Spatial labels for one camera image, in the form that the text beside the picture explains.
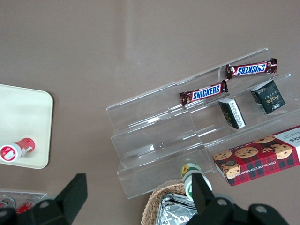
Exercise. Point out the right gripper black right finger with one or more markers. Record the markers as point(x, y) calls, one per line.
point(204, 201)

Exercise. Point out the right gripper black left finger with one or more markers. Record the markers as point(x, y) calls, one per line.
point(70, 194)

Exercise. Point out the oval wicker basket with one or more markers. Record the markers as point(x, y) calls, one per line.
point(150, 206)

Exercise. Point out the beige plastic tray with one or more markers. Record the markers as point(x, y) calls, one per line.
point(23, 117)

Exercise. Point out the stack of foil containers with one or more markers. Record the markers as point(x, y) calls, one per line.
point(173, 211)

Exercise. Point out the green lidded yogurt cup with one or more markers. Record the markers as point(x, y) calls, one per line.
point(187, 171)

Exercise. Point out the clear acrylic bottle rack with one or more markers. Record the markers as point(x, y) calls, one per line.
point(35, 195)

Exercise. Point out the red tartan cookie box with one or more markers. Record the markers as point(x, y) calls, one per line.
point(257, 159)

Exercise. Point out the red white lidded cup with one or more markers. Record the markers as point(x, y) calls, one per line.
point(16, 150)

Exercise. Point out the clear acrylic stepped stand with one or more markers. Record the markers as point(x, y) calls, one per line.
point(152, 140)

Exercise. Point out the black box with white side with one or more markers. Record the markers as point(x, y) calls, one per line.
point(233, 113)

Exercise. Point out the Snickers chocolate bar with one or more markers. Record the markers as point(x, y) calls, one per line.
point(204, 92)
point(252, 68)

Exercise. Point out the black box with gold print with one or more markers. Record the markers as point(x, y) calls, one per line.
point(269, 98)

